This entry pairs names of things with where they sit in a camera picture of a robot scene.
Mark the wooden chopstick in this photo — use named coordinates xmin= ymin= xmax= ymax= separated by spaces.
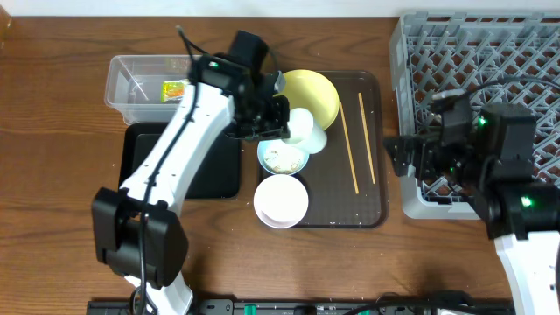
xmin=339 ymin=101 xmax=360 ymax=195
xmin=358 ymin=92 xmax=376 ymax=185

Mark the clear plastic bin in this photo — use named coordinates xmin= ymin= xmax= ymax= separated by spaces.
xmin=104 ymin=55 xmax=190 ymax=125

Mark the dark brown serving tray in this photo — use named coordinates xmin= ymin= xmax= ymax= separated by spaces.
xmin=255 ymin=69 xmax=389 ymax=229

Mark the black plastic tray bin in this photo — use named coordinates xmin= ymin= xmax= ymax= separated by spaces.
xmin=118 ymin=123 xmax=241 ymax=199

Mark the left wooden chopstick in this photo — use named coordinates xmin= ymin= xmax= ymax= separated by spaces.
xmin=339 ymin=101 xmax=360 ymax=195

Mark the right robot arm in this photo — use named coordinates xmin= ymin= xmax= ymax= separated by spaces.
xmin=383 ymin=90 xmax=559 ymax=314

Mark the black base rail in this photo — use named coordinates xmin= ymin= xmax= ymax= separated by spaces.
xmin=86 ymin=298 xmax=517 ymax=315

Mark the light blue bowl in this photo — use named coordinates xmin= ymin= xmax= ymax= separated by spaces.
xmin=257 ymin=140 xmax=309 ymax=175

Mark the right wooden chopstick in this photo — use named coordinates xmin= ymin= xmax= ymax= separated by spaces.
xmin=358 ymin=92 xmax=376 ymax=185

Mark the yellow plate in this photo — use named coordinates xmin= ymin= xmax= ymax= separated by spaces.
xmin=281 ymin=69 xmax=340 ymax=130

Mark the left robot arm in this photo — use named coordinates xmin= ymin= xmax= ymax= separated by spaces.
xmin=91 ymin=31 xmax=290 ymax=314

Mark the grey dishwasher rack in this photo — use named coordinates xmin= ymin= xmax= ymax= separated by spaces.
xmin=390 ymin=12 xmax=559 ymax=220

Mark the pale green cup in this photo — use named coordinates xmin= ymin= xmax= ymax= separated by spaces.
xmin=283 ymin=108 xmax=327 ymax=154

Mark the white bowl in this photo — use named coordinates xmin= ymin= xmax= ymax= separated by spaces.
xmin=253 ymin=174 xmax=309 ymax=229

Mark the green snack wrapper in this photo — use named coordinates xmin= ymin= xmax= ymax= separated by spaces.
xmin=160 ymin=79 xmax=189 ymax=102

